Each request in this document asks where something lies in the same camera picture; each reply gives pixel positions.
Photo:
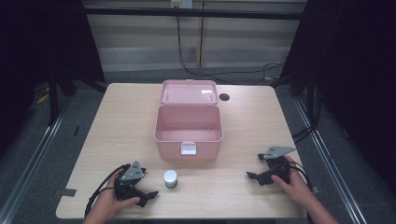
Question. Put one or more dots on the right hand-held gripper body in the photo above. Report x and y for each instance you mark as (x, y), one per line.
(278, 168)

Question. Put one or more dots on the grey tape strip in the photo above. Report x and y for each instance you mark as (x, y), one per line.
(66, 192)

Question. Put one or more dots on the metal floor rail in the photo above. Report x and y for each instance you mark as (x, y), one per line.
(29, 168)
(330, 165)

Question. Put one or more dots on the black horizontal metal bar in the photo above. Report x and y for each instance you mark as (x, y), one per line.
(193, 13)

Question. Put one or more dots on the small white green-labelled bottle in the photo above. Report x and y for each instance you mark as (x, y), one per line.
(170, 176)

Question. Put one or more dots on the pink plastic storage box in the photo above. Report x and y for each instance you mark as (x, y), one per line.
(174, 124)

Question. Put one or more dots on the person's left hand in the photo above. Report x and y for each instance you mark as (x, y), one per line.
(107, 202)

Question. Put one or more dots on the white wall power outlet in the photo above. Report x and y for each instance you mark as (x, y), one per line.
(181, 3)

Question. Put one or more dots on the black metal stand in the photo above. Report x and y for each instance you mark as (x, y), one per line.
(54, 93)

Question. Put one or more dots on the black curtain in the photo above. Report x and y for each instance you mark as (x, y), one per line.
(351, 62)
(40, 40)

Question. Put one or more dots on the person's right hand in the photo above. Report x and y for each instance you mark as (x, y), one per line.
(295, 186)

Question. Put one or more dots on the yellow floor tape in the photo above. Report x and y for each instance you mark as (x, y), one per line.
(42, 99)

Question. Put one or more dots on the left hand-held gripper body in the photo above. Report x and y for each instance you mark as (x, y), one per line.
(129, 182)

